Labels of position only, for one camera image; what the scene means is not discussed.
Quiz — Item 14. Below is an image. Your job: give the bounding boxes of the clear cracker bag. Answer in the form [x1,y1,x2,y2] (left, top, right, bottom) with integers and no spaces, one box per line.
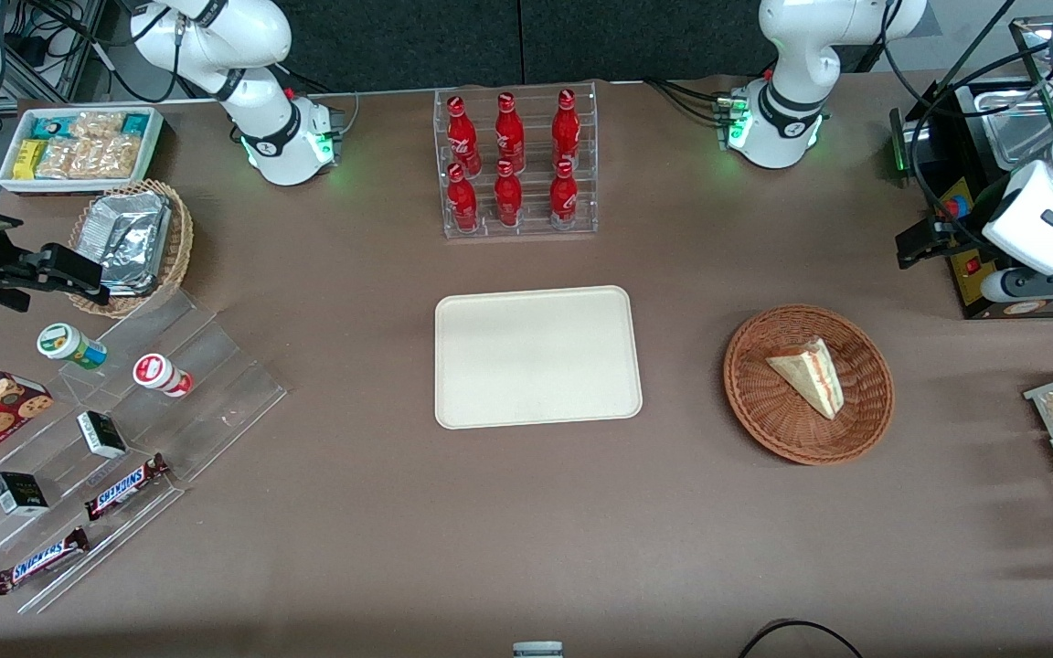
[69,111,126,143]
[37,136,141,180]

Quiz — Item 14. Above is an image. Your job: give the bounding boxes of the brown round wicker basket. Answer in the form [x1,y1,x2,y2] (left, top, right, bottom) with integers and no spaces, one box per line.
[723,304,896,466]

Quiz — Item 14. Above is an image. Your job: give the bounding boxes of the white rectangular snack bin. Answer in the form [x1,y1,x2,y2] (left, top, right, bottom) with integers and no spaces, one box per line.
[0,105,166,196]

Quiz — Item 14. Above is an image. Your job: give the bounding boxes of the brown table cover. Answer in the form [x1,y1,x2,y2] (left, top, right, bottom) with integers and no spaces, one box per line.
[0,78,1053,658]

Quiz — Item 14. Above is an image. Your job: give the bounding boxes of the red cola bottle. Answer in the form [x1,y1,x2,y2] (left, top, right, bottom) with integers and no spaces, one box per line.
[495,91,526,172]
[447,163,480,233]
[549,159,580,230]
[494,160,524,228]
[552,88,581,170]
[447,95,482,176]

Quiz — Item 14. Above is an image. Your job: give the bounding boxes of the cream plastic tray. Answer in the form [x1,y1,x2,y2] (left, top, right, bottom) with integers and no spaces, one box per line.
[434,285,644,430]

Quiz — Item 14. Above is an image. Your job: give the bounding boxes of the Snickers chocolate bar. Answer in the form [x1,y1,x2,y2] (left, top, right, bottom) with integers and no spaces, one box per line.
[83,453,171,522]
[0,527,90,597]

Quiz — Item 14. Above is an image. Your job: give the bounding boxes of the black looping arm cable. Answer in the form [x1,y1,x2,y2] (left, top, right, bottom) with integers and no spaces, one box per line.
[881,0,1053,249]

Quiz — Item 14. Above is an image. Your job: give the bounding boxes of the aluminium frame with cables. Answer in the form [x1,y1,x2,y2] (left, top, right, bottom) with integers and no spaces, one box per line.
[4,0,114,107]

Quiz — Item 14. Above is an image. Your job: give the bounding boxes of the light wicker basket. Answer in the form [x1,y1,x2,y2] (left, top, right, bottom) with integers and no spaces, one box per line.
[68,179,196,319]

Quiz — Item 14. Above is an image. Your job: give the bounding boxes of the black curved cable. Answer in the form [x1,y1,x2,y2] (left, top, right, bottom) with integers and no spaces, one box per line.
[737,619,866,658]

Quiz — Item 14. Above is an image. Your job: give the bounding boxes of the black arm base cable bundle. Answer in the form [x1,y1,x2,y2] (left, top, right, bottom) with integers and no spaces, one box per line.
[643,77,739,125]

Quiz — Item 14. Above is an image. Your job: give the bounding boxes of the silver foil packet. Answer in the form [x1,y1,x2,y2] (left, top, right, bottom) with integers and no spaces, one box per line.
[81,190,173,286]
[102,274,164,299]

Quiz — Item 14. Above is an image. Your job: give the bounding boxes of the clear acrylic bottle rack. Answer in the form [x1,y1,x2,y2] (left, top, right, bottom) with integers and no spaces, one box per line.
[433,80,601,240]

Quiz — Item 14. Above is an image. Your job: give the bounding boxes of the red lid yogurt cup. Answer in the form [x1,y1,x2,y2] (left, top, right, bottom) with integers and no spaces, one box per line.
[133,353,194,398]

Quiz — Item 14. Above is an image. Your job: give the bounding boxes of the yellow snack packet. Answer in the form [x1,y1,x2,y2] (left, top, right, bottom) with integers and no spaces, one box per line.
[13,139,48,182]

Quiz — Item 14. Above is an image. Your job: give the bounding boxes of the triangular wrapped sandwich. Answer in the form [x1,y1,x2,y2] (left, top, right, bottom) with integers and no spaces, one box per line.
[766,337,846,421]

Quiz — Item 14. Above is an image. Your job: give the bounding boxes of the small black box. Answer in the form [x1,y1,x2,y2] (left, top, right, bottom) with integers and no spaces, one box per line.
[77,411,129,460]
[0,472,50,518]

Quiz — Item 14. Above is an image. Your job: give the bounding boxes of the black sandwich grill appliance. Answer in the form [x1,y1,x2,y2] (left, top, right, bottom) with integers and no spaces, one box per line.
[889,16,1053,321]

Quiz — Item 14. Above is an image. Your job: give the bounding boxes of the green lid yogurt cup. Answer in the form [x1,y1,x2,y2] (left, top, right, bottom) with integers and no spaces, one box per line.
[37,323,109,371]

